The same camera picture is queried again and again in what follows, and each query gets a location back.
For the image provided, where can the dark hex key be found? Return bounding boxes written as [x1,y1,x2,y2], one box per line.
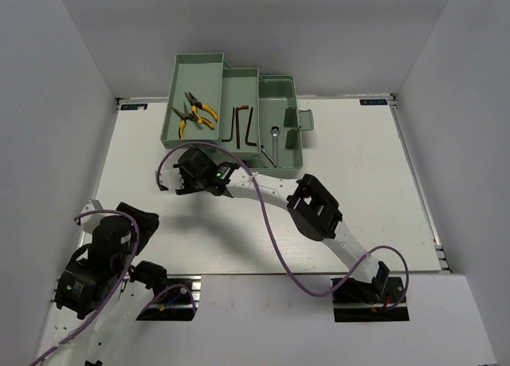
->
[221,107,236,143]
[245,107,257,147]
[235,104,249,149]

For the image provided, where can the yellow black pliers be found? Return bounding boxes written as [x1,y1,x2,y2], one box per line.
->
[185,92,218,121]
[172,104,215,140]

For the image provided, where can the green toolbox with clear lid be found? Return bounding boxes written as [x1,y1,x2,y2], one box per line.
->
[160,53,314,179]

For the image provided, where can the large silver ratchet wrench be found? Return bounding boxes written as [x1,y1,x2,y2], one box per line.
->
[270,125,281,167]

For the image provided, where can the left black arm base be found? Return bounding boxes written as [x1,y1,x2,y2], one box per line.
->
[136,276,201,322]

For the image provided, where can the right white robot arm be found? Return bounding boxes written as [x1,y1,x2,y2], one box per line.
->
[174,148,389,301]

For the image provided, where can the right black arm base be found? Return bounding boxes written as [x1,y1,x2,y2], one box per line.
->
[332,277,404,306]

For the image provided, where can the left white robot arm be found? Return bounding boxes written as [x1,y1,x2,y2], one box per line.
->
[33,200,169,365]

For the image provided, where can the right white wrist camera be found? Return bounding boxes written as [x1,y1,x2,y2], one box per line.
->
[155,168,183,191]

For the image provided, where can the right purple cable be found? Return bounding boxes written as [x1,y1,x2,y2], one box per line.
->
[155,141,410,311]

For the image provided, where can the purple cable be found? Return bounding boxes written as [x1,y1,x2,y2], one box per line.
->
[29,209,198,366]
[155,141,410,311]

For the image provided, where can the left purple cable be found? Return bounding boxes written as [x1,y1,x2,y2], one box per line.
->
[29,209,198,366]

